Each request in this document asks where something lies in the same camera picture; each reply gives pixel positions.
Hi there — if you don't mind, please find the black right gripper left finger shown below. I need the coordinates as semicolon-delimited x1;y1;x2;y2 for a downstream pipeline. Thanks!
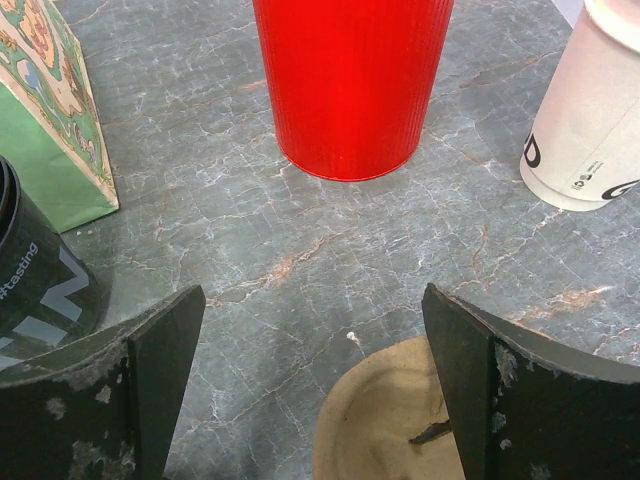
1;285;206;479

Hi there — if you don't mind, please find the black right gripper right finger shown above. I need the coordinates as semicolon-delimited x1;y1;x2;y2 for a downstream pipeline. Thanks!
422;283;639;479

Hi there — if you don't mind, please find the black paper cup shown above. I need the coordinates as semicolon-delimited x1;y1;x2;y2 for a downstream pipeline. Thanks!
1;159;106;370

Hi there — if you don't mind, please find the white paper cup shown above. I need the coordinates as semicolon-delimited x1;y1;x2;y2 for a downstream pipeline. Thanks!
520;1;639;212

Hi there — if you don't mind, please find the brown pulp cup carrier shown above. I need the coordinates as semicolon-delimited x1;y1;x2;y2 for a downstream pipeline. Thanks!
312;336;465;479

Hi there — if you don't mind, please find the green patterned paper bag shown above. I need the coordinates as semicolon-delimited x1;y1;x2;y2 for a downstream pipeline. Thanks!
1;1;119;232

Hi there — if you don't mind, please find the red ribbed paper cup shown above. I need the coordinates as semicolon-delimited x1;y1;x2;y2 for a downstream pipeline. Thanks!
253;0;454;182

